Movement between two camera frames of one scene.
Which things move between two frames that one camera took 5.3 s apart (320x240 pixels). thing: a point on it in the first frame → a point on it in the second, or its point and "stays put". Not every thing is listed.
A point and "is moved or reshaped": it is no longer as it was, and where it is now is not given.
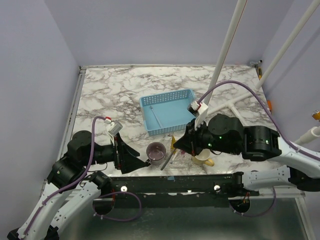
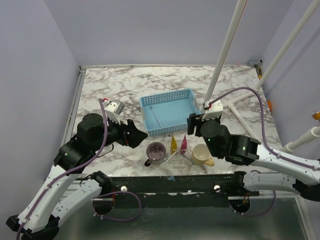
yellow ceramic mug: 202,158 stays put
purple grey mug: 156,152 stays put
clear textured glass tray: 180,162 stays put
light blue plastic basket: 166,112 stays put
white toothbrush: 175,154 is moved or reshaped
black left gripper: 117,153 → 127,133
